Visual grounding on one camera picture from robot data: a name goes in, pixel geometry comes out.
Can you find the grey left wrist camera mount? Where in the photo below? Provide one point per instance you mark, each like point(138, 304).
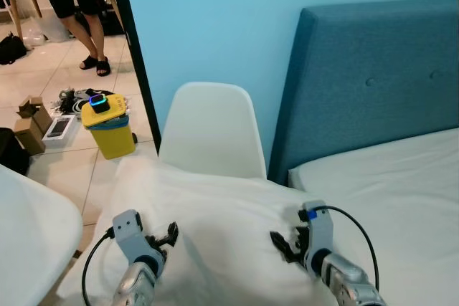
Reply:
point(129, 233)

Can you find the dark door frame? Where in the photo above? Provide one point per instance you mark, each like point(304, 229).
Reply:
point(135, 55)

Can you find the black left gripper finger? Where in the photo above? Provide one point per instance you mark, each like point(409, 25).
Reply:
point(172, 234)
point(153, 238)

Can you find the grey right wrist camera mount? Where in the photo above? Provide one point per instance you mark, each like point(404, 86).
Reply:
point(318, 228)

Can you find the clear plastic bag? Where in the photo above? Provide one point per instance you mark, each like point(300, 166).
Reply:
point(44, 32)

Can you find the white mattress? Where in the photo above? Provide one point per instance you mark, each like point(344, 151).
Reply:
point(409, 198)

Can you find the yellow waste bin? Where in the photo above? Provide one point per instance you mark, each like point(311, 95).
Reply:
point(111, 137)

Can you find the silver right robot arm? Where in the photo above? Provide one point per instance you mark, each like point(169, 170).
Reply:
point(348, 284)

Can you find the black backpack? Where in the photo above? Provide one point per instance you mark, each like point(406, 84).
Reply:
point(11, 48)

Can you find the blue upholstered headboard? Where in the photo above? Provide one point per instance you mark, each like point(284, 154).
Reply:
point(373, 77)

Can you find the white flat box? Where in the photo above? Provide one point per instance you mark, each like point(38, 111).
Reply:
point(60, 128)

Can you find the white pillow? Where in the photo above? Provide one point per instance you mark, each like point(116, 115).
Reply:
point(222, 227)

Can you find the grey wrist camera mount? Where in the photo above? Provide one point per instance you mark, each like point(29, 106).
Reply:
point(318, 228)
point(129, 233)

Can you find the brown cardboard box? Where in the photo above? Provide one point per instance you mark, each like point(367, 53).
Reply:
point(32, 123)

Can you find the black fabric bag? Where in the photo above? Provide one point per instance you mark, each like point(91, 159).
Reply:
point(11, 152)

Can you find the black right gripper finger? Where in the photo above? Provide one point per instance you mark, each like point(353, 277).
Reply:
point(281, 244)
point(295, 234)

